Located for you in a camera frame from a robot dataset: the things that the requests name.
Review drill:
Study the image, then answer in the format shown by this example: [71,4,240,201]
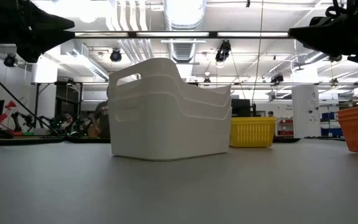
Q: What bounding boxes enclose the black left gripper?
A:
[0,0,76,63]

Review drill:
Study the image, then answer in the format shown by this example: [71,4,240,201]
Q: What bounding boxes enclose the white plastic handled basket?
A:
[108,57,232,96]
[108,91,233,162]
[108,73,232,110]

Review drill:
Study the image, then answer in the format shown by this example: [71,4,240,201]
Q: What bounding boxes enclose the shelf with red bins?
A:
[277,117,295,137]

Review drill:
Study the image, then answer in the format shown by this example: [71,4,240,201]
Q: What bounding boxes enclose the black metal rack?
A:
[31,81,83,134]

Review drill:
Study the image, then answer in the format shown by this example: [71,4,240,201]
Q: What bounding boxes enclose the red desk lamp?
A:
[0,100,17,127]

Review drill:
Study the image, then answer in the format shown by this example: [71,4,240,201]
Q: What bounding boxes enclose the white tall cabinet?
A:
[291,84,320,139]

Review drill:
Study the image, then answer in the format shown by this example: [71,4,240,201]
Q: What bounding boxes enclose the black background robot equipment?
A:
[11,111,93,139]

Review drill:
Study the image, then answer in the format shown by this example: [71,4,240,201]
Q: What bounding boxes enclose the blue storage bins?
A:
[320,111,344,138]

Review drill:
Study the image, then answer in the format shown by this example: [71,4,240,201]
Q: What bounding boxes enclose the person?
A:
[93,86,111,139]

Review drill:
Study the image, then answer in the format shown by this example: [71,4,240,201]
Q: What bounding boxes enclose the overhead light bar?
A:
[73,30,291,40]

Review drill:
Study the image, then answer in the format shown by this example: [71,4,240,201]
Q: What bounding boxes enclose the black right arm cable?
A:
[324,0,348,19]

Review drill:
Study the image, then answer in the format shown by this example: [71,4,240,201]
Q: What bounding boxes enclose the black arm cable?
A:
[324,0,348,19]
[0,63,60,138]

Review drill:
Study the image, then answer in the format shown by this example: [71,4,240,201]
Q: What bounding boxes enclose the thin hanging cable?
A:
[251,0,264,105]

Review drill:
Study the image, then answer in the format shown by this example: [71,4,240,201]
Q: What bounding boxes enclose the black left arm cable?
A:
[0,63,60,138]

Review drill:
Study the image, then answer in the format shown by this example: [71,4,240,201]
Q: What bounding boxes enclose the black aluminium table frame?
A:
[0,135,347,147]

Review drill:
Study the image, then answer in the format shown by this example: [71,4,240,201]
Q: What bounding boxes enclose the silver ventilation duct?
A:
[162,0,208,63]

